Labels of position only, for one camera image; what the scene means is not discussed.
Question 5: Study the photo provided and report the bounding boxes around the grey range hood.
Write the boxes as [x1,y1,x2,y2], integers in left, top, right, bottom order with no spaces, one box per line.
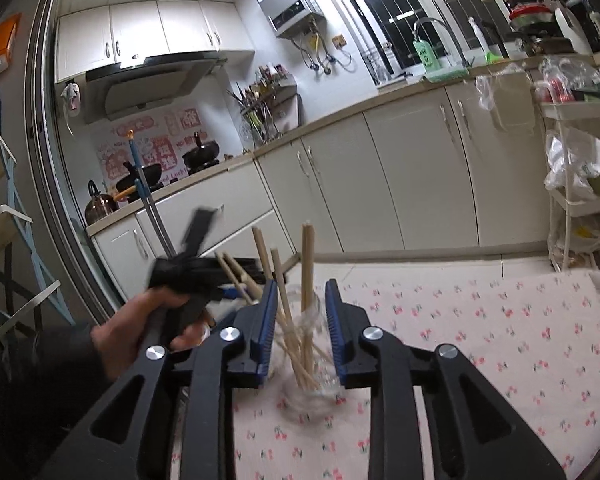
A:
[82,52,226,123]

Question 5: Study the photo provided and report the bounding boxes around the white jug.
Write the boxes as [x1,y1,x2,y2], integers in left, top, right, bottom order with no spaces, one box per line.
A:
[552,5,593,56]

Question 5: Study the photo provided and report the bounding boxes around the stack of pans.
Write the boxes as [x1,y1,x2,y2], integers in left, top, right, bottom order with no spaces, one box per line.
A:
[502,0,571,56]

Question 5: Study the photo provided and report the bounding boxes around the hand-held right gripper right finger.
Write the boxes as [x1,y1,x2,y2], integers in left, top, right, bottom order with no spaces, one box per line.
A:
[325,279,567,480]

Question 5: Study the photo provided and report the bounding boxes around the orange box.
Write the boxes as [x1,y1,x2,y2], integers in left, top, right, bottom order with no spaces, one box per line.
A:
[0,12,23,86]

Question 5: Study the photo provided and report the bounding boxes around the black frying pan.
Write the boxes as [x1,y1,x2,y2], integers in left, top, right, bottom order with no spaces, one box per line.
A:
[115,160,163,193]

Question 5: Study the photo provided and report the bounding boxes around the white folding frame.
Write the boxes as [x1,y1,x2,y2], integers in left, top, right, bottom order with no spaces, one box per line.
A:
[0,92,76,361]

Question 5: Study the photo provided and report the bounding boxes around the cream wall cabinets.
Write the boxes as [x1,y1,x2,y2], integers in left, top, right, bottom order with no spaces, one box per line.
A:
[55,0,256,83]

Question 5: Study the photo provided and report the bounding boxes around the white plastic bag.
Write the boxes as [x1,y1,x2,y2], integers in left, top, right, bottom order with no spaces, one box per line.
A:
[545,127,600,193]

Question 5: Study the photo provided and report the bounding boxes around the green dish soap bottle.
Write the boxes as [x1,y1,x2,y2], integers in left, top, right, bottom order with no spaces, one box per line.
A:
[414,40,438,78]

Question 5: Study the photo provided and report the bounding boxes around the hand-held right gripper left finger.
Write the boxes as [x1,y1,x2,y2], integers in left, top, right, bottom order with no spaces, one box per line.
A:
[40,280,281,480]

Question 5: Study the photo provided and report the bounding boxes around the kitchen window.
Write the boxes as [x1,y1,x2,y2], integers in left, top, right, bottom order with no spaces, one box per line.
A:
[330,0,561,76]

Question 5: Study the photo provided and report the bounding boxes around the person's left hand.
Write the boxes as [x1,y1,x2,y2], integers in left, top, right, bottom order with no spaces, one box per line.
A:
[91,287,216,382]

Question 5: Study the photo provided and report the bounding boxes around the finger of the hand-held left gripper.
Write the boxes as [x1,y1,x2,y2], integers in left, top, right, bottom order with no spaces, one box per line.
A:
[220,256,271,281]
[214,282,253,305]

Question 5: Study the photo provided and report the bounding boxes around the clear glass jar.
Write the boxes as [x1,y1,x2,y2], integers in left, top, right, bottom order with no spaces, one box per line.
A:
[275,282,346,411]

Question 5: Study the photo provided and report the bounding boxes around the metal stovetop kettle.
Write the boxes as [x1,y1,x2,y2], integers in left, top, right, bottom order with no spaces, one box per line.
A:
[84,180,121,226]

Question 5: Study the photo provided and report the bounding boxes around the beige hanging waste bin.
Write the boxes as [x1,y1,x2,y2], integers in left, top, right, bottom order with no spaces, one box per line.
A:
[475,62,538,136]

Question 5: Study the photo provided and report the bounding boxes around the cherry print tablecloth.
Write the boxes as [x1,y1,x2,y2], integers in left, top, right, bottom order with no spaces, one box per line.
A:
[180,270,600,480]

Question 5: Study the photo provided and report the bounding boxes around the white trolley rack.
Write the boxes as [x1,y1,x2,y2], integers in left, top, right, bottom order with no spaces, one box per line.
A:
[532,95,600,273]

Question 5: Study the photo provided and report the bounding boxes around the bunch of wooden chopsticks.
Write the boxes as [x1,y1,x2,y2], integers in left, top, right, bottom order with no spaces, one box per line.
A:
[250,221,333,391]

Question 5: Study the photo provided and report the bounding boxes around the pale wooden chopstick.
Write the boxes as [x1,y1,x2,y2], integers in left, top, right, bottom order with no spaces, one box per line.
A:
[214,251,263,306]

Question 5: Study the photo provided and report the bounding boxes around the black wire dish rack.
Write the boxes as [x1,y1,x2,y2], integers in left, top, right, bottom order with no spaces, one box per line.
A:
[362,42,406,86]

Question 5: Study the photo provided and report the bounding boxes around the cream kitchen base cabinets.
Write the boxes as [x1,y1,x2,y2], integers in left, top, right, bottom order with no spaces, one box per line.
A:
[87,55,600,306]

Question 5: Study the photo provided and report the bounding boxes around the metal kitchen faucet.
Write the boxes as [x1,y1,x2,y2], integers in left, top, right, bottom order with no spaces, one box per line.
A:
[412,16,468,68]

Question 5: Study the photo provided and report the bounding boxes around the white spray bottle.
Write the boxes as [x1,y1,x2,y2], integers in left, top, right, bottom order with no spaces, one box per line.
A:
[469,16,491,63]

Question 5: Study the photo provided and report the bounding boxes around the green sink mat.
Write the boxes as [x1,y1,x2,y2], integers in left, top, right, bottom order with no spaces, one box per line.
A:
[422,67,473,83]

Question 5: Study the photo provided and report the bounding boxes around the wall water hoses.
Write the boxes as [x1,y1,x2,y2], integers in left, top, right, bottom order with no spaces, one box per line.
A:
[295,30,353,76]

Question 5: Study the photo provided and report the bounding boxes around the grey water heater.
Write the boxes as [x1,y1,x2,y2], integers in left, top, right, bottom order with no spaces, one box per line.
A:
[252,0,327,38]

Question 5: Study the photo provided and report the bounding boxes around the person's left forearm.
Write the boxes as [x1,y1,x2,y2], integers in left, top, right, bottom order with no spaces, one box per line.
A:
[0,322,111,480]

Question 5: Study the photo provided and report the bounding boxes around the utensil and spice rack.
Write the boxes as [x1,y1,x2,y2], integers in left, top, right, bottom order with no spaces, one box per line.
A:
[227,62,301,148]

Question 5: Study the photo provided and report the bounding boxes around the pink wall stickers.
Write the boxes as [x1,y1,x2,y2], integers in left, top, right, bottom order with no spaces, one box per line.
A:
[96,107,211,186]

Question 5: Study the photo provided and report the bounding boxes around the black wok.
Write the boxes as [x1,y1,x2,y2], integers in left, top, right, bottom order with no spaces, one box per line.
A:
[182,132,221,171]

